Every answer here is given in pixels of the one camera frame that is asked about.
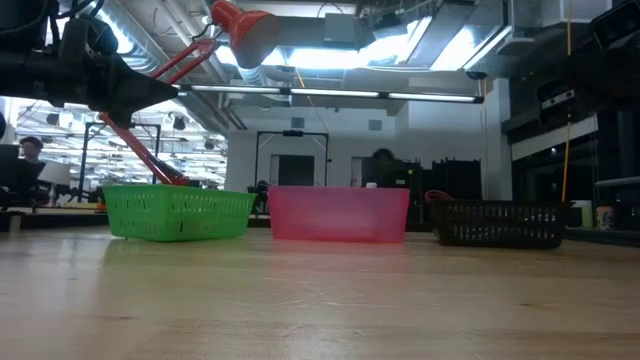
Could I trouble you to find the black storage cabinet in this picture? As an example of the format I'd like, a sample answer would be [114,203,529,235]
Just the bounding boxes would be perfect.
[361,156,484,225]

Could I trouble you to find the green plastic basket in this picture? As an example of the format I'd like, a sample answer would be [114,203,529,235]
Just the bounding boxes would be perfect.
[102,183,257,243]

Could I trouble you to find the white orange tub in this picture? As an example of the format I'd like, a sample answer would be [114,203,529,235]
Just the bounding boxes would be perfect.
[596,204,617,230]

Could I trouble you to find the black plastic basket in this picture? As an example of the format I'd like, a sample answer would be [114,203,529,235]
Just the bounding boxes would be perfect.
[429,198,571,250]

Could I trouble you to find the long LED light bar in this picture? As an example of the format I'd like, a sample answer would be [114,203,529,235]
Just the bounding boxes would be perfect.
[176,83,485,105]

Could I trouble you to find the person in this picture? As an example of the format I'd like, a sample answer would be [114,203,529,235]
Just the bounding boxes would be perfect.
[18,135,49,201]

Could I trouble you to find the black background stand frame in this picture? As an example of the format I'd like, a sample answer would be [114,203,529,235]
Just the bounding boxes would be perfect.
[253,129,332,190]

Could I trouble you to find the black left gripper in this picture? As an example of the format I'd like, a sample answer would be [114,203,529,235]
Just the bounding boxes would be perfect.
[56,13,180,127]

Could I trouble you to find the red plastic bin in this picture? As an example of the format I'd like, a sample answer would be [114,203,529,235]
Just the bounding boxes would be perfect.
[267,186,411,245]

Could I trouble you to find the red desk lamp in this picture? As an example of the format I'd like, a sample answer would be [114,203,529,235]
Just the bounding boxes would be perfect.
[97,0,282,187]

